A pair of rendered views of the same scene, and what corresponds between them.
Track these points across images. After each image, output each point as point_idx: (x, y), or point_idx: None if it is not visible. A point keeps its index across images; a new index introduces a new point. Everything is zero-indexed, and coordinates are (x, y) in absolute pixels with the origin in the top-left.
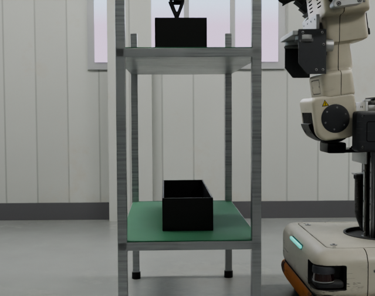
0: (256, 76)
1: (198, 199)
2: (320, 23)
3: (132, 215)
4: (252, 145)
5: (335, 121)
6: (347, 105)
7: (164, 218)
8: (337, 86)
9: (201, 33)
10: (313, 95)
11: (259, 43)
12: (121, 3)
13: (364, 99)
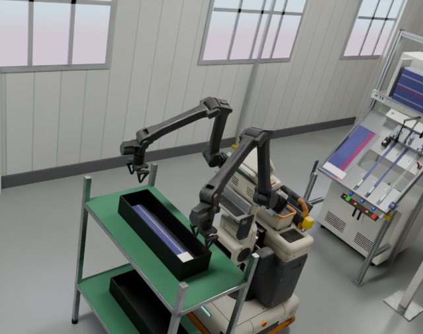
0: (245, 293)
1: None
2: None
3: (110, 327)
4: (232, 325)
5: (243, 256)
6: (250, 246)
7: None
8: (249, 238)
9: (207, 261)
10: (223, 228)
11: (251, 278)
12: (186, 289)
13: None
